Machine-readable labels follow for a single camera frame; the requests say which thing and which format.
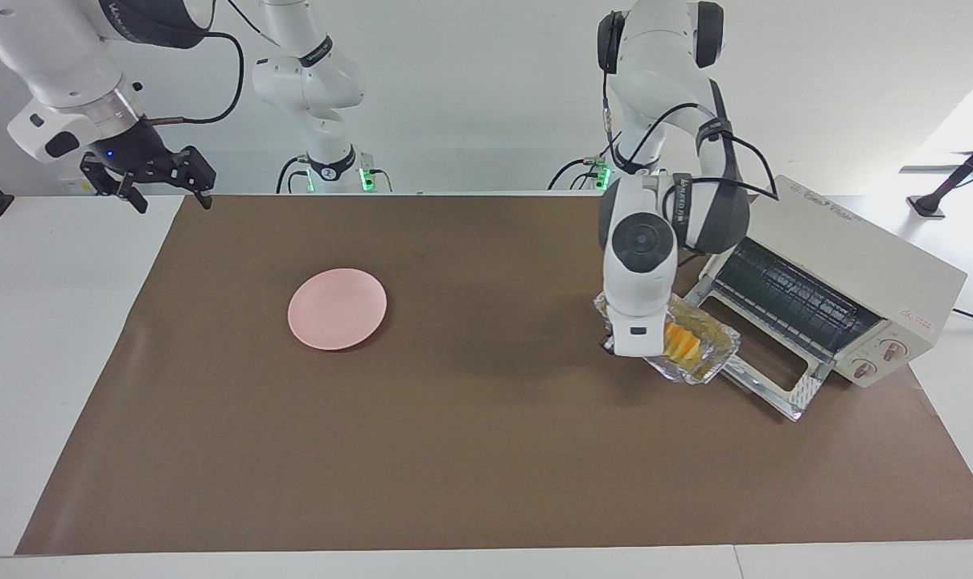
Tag brown paper table mat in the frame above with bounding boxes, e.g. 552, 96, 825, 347
16, 193, 973, 556

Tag black left arm base cable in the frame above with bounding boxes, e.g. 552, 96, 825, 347
547, 133, 616, 192

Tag glass oven door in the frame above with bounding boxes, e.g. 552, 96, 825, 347
684, 288, 833, 422

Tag pink round plate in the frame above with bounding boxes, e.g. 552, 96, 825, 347
286, 268, 388, 351

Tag metal oven wire rack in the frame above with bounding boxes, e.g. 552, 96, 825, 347
716, 240, 885, 355

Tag black camera stand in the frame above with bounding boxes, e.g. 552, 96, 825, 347
907, 129, 973, 220

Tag aluminium foil tray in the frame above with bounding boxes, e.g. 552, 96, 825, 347
593, 291, 742, 385

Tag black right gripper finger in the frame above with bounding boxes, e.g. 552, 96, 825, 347
171, 146, 217, 211
80, 154, 150, 216

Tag black arm base cable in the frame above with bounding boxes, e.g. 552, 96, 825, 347
275, 156, 309, 195
547, 133, 616, 192

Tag cream toaster oven body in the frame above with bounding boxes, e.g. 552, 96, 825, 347
700, 175, 968, 388

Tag black right arm base cable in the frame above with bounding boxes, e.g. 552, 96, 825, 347
275, 156, 309, 195

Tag sliced yellow bread loaf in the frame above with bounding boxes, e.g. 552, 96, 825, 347
662, 320, 704, 365

